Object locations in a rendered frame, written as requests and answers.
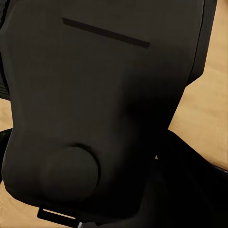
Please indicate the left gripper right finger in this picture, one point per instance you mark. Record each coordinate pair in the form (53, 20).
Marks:
(197, 191)

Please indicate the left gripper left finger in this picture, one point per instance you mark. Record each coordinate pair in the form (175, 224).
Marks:
(4, 139)

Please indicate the digital camera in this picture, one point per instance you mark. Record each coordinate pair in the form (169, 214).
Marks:
(93, 87)

